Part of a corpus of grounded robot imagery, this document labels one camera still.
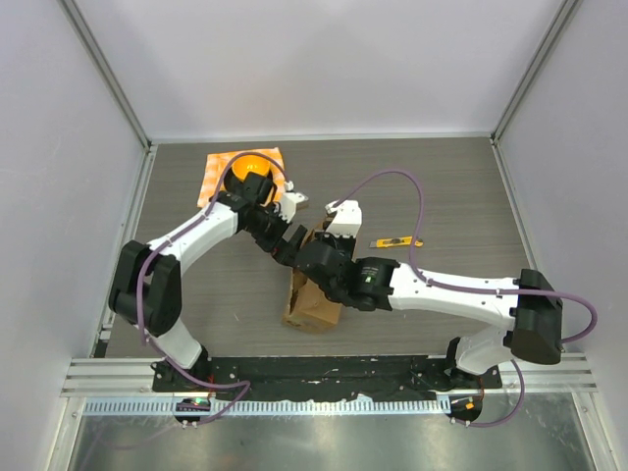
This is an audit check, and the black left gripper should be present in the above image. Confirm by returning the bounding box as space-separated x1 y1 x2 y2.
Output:
243 203 305 266

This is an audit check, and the brown cardboard express box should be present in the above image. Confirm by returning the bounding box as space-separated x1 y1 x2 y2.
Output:
281 213 344 335

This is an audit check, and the yellow utility knife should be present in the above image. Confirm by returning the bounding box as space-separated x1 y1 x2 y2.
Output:
369 236 424 249

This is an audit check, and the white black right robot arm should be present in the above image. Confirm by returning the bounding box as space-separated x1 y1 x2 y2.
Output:
293 235 562 391

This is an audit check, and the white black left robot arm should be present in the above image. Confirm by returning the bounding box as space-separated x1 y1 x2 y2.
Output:
108 173 308 392

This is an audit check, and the orange bowl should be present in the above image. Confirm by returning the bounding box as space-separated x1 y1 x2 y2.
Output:
231 153 271 182

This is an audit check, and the orange checkered cloth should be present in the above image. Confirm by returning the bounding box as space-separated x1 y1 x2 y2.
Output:
197 147 286 208

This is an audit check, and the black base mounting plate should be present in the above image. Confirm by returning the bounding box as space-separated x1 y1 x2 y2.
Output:
151 353 501 403

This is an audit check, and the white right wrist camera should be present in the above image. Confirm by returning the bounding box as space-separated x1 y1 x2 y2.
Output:
323 199 362 238

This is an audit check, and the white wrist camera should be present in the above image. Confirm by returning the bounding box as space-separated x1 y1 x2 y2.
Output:
279 181 309 223
323 199 362 238

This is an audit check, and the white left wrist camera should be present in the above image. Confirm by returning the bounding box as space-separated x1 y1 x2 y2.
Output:
279 181 309 223

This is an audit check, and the white slotted cable duct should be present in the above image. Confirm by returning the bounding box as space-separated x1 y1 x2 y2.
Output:
83 395 450 417

